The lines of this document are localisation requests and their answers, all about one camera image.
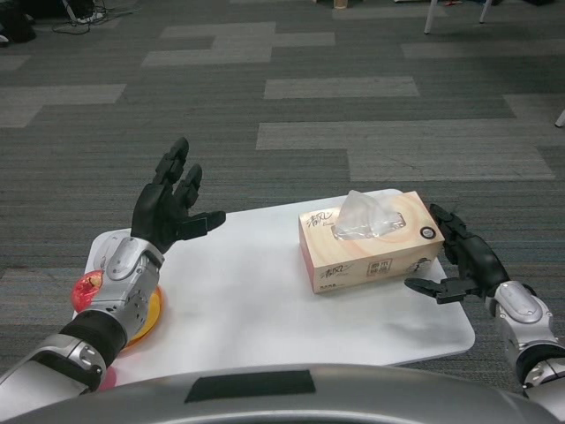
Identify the black waste bin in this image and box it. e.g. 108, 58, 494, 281
0, 0, 36, 43

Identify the beige tissue box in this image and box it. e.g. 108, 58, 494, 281
298, 188, 446, 296

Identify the red apple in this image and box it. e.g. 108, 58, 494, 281
71, 271, 105, 313

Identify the yellow fruit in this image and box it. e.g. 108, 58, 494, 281
143, 291, 162, 330

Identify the silver robot chest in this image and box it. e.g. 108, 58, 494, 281
0, 362, 548, 424

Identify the black floor cable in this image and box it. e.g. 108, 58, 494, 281
51, 0, 133, 34

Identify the pink plastic bowl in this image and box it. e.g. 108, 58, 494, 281
99, 368, 119, 392

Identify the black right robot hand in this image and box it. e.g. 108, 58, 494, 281
404, 202, 509, 306

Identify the orange plastic plate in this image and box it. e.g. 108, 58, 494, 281
117, 285, 169, 352

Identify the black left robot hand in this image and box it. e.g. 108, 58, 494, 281
131, 136, 228, 255

